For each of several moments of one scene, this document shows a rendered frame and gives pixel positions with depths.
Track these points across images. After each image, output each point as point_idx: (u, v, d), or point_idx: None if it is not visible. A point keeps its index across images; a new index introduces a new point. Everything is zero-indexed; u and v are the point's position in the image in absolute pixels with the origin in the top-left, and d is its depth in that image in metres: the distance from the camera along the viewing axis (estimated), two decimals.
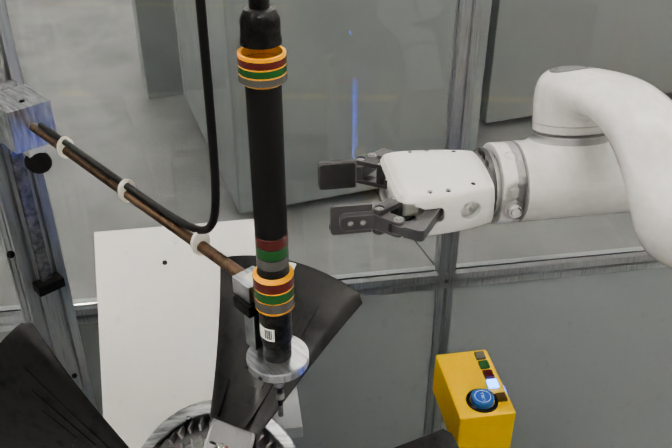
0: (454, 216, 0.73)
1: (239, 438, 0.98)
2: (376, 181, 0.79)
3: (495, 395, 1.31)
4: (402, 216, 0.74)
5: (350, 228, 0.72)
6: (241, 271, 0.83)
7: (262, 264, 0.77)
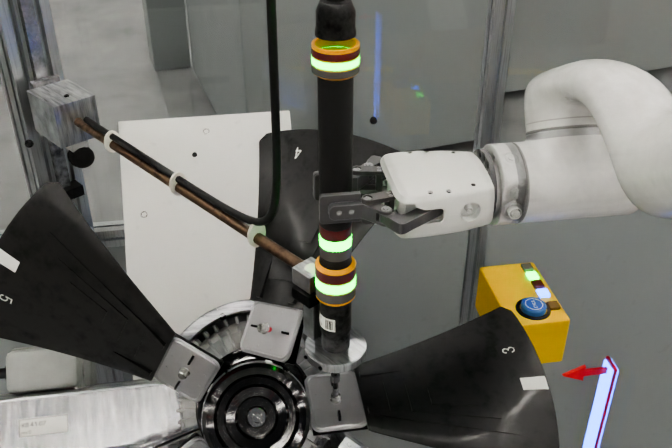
0: (454, 217, 0.73)
1: (284, 317, 0.89)
2: (376, 188, 0.78)
3: (547, 304, 1.22)
4: (397, 212, 0.75)
5: (339, 217, 0.73)
6: (300, 262, 0.84)
7: (326, 254, 0.77)
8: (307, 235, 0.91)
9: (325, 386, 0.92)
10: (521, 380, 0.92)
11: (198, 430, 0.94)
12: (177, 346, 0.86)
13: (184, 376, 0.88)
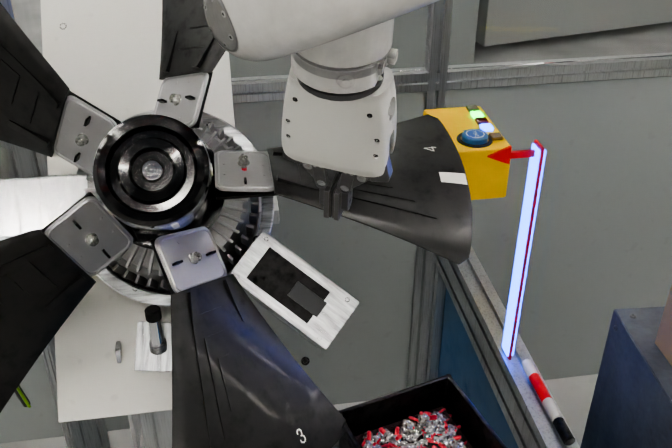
0: (393, 121, 0.67)
1: (260, 177, 0.84)
2: None
3: (489, 135, 1.17)
4: None
5: (351, 197, 0.76)
6: None
7: None
8: None
9: (203, 247, 0.85)
10: None
11: None
12: (200, 80, 0.84)
13: (172, 99, 0.85)
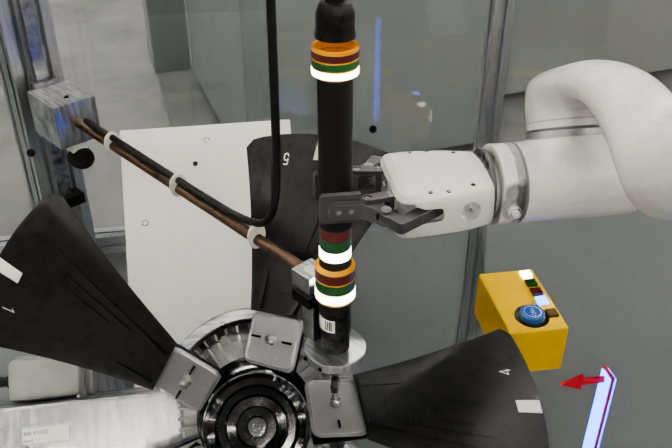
0: (454, 217, 0.73)
1: (352, 417, 0.89)
2: (376, 188, 0.78)
3: (545, 311, 1.23)
4: (397, 212, 0.75)
5: (339, 217, 0.73)
6: (300, 263, 0.84)
7: (326, 256, 0.78)
8: (435, 412, 0.91)
9: None
10: None
11: (199, 439, 0.95)
12: (295, 326, 0.89)
13: (268, 341, 0.90)
